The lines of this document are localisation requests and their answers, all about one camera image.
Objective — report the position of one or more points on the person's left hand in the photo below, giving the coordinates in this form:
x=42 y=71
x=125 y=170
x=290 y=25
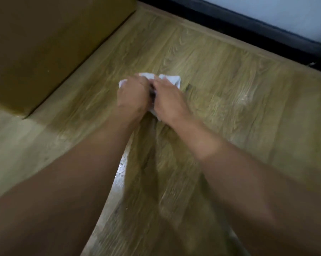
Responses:
x=132 y=97

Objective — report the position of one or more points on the person's right hand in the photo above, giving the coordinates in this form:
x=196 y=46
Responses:
x=169 y=102

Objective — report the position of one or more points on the person's right fingers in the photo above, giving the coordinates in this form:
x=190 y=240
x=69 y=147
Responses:
x=155 y=89

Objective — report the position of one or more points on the person's left fingers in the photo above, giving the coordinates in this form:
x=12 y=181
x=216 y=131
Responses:
x=147 y=86

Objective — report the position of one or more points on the white cloth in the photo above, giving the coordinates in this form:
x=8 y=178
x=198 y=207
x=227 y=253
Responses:
x=171 y=79

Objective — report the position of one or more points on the person's right forearm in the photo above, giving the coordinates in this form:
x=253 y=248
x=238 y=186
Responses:
x=251 y=194

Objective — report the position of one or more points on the person's left forearm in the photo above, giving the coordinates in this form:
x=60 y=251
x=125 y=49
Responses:
x=67 y=183

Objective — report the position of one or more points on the brown cardboard box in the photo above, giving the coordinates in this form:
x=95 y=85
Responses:
x=40 y=45

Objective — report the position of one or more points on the white mattress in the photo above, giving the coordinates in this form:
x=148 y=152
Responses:
x=280 y=13

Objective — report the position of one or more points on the black bed frame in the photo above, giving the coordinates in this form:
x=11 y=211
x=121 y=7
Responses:
x=246 y=26

